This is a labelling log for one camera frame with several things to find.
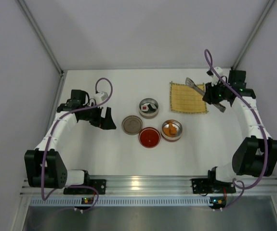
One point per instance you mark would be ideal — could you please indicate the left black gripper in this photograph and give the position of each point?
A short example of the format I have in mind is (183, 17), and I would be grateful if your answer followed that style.
(102, 119)

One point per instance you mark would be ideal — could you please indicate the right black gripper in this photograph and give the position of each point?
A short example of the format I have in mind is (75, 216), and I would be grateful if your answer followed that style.
(210, 92)

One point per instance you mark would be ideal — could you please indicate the metal tongs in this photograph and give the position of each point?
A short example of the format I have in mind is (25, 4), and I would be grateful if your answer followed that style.
(192, 85)

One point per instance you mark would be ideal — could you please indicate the sushi roll piece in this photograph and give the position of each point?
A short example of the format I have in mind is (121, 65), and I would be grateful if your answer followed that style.
(152, 108)
(144, 108)

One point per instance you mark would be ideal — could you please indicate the orange fried food piece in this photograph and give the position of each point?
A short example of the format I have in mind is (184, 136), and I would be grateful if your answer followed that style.
(173, 130)

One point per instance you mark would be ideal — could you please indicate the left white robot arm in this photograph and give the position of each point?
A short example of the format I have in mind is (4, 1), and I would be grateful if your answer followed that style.
(44, 165)

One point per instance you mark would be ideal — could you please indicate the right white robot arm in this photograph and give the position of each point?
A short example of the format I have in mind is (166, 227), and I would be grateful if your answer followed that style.
(257, 153)

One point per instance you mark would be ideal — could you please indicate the grey round lid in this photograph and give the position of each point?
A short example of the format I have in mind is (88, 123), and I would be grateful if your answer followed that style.
(132, 125)

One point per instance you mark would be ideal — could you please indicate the bamboo mat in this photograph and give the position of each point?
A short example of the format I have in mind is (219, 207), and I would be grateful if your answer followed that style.
(185, 100)

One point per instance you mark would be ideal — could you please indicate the red round lid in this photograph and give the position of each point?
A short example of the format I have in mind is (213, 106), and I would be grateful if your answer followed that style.
(149, 137)

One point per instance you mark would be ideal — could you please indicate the upper steel round container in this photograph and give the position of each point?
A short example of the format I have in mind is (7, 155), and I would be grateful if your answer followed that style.
(148, 115)

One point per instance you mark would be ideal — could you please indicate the steel round container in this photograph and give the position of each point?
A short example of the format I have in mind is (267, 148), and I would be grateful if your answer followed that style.
(172, 138)
(148, 115)

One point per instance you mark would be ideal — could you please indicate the lower steel round container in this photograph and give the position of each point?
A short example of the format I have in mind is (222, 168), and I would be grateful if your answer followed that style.
(172, 138)

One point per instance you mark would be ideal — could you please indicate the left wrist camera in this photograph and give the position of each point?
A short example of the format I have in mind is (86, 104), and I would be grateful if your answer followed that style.
(100, 97)

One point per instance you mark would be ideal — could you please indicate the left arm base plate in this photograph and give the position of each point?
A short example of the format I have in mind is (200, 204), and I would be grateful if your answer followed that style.
(87, 188)

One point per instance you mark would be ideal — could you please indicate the aluminium rail frame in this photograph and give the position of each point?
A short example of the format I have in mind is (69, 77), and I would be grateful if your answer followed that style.
(150, 191)

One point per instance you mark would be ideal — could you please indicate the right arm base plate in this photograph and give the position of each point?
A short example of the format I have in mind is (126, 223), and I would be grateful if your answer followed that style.
(208, 186)

